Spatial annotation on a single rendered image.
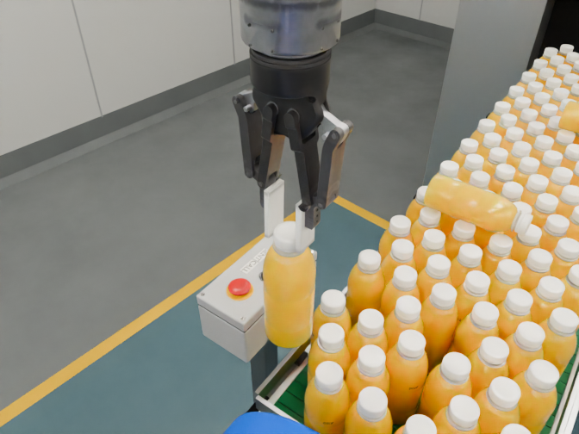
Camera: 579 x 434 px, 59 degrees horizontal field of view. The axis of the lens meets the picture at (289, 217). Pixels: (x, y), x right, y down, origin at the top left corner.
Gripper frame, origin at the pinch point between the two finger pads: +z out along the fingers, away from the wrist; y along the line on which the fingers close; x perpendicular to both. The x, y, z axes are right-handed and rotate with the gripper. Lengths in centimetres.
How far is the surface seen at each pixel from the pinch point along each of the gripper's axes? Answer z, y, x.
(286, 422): 11.1, 11.0, -15.6
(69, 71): 85, -245, 118
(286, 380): 43.4, -4.3, 5.3
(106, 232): 134, -165, 68
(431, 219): 24.7, 4.5, 40.4
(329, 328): 24.7, 2.9, 6.5
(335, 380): 24.6, 8.4, -0.6
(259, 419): 12.9, 8.0, -16.3
